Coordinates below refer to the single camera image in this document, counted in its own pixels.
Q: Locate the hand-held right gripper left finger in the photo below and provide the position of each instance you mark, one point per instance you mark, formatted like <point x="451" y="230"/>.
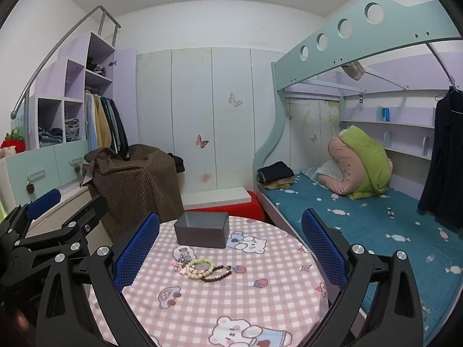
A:
<point x="135" y="249"/>

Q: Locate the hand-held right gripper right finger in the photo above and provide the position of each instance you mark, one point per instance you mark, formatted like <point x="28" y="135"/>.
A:
<point x="323" y="249"/>

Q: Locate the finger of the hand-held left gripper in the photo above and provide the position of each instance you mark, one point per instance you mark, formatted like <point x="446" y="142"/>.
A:
<point x="45" y="199"/>
<point x="77" y="229"/>

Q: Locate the grey metal box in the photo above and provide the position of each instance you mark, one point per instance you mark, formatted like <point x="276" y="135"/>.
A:
<point x="200" y="233"/>

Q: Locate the blue bed mattress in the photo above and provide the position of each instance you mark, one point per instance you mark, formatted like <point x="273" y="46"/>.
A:
<point x="361" y="220"/>

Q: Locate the brown dotted cloth cover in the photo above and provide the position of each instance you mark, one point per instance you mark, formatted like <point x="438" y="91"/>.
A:
<point x="137" y="191"/>

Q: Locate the folded blue jeans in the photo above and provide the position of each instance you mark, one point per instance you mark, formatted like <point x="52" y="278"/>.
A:
<point x="50" y="138"/>

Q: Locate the red strawberry plush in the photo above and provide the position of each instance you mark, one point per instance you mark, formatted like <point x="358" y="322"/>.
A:
<point x="12" y="144"/>

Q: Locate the folded light jeans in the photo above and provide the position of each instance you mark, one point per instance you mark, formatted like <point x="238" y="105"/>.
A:
<point x="72" y="129"/>

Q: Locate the white pillow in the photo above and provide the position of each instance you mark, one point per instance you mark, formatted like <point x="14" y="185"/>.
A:
<point x="327" y="171"/>

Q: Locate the folded tan clothes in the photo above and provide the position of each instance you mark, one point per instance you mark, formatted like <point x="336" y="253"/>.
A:
<point x="278" y="185"/>

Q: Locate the folded dark clothes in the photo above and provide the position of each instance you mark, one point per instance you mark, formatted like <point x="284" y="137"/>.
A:
<point x="276" y="171"/>

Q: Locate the red bench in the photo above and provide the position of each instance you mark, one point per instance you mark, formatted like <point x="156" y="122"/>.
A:
<point x="238" y="211"/>

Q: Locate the row of hanging clothes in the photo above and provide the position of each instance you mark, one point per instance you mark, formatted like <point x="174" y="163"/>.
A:
<point x="105" y="126"/>

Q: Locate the white board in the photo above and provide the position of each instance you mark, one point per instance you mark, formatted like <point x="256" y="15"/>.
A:
<point x="217" y="198"/>

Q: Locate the green and pink quilt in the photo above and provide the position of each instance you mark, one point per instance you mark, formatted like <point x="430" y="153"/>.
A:
<point x="365" y="162"/>

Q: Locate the black cloth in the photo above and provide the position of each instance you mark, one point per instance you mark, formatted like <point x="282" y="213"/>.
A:
<point x="179" y="162"/>

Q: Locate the pale pink butterfly sticker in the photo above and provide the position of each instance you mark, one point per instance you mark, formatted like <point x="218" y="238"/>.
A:
<point x="205" y="178"/>

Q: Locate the round table, pink checked cloth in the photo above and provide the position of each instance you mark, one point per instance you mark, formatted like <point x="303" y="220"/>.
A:
<point x="231" y="307"/>

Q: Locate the lilac staircase shelf unit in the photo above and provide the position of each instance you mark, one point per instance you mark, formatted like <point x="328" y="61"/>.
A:
<point x="47" y="83"/>

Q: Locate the pink brown butterfly sticker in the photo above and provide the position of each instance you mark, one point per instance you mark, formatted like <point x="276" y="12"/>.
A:
<point x="202" y="141"/>

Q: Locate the dark clothes on shelf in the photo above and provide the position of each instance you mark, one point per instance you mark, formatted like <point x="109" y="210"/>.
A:
<point x="94" y="68"/>

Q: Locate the small blue box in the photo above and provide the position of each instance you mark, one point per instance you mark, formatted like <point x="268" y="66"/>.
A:
<point x="384" y="114"/>

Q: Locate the hanging dark garment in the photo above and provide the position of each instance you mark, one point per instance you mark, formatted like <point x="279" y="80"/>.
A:
<point x="443" y="159"/>

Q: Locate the grey metal handrail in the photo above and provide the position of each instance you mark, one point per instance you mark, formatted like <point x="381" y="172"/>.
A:
<point x="54" y="48"/>

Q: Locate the white wardrobe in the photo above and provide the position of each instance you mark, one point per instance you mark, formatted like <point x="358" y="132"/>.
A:
<point x="191" y="108"/>

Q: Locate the white yellow butterfly sticker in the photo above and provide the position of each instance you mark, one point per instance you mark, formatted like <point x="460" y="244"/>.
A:
<point x="235" y="100"/>

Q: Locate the grey hanging pouch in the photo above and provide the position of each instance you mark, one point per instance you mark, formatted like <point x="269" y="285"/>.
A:
<point x="354" y="70"/>

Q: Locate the lilac bed wall shelf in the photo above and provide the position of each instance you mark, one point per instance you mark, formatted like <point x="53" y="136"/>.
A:
<point x="405" y="124"/>

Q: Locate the light green bunk bed frame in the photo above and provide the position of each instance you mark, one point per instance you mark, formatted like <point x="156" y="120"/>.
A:
<point x="325" y="32"/>

